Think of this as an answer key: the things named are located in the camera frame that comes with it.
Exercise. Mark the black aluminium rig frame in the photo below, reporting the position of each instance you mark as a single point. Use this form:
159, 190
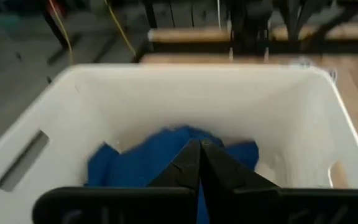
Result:
322, 25

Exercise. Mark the blue cloth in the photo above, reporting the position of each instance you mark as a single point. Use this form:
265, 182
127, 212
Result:
141, 165

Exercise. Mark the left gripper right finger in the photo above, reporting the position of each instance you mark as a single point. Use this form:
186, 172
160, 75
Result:
238, 199

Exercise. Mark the white perforated plastic basket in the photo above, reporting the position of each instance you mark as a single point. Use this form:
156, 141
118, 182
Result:
179, 93

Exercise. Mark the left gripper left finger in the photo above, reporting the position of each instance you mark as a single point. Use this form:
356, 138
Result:
166, 199

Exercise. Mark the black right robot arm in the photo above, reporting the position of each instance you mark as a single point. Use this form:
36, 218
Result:
249, 28

